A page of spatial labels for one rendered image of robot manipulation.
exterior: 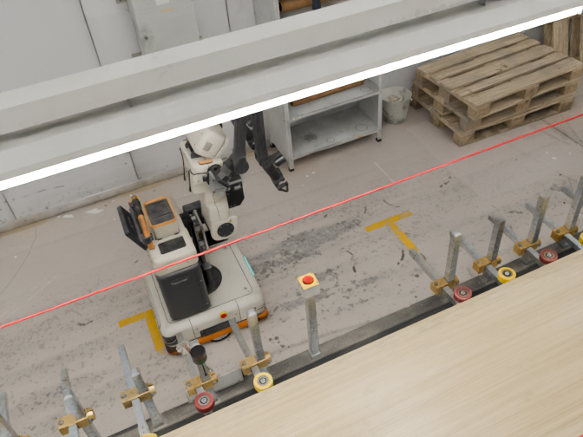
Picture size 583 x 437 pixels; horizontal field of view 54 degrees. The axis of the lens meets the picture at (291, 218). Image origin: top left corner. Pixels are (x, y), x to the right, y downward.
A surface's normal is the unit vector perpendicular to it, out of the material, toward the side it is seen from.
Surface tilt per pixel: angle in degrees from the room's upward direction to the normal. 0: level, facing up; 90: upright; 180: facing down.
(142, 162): 90
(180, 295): 90
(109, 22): 90
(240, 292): 0
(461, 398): 0
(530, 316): 0
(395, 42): 61
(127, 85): 90
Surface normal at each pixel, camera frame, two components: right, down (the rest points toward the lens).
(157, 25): 0.41, 0.59
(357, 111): -0.07, -0.74
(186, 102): 0.32, 0.15
